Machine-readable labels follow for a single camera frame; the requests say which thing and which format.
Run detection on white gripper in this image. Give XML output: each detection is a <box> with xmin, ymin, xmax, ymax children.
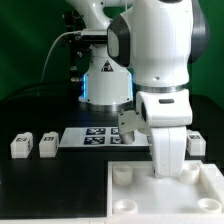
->
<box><xmin>148</xmin><ymin>126</ymin><xmax>187</xmax><ymax>177</ymax></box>

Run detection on white square table top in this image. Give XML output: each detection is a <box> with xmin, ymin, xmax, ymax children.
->
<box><xmin>106</xmin><ymin>160</ymin><xmax>224</xmax><ymax>221</ymax></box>

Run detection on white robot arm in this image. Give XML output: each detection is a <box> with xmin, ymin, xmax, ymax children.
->
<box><xmin>66</xmin><ymin>0</ymin><xmax>209</xmax><ymax>177</ymax></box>

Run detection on white sheet with AprilTags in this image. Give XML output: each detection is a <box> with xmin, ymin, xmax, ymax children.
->
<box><xmin>58</xmin><ymin>126</ymin><xmax>155</xmax><ymax>149</ymax></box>

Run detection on black cables on table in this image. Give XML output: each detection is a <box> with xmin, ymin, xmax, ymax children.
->
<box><xmin>0</xmin><ymin>80</ymin><xmax>83</xmax><ymax>105</ymax></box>

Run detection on white cable on base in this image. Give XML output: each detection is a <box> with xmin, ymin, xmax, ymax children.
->
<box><xmin>40</xmin><ymin>30</ymin><xmax>83</xmax><ymax>83</ymax></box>

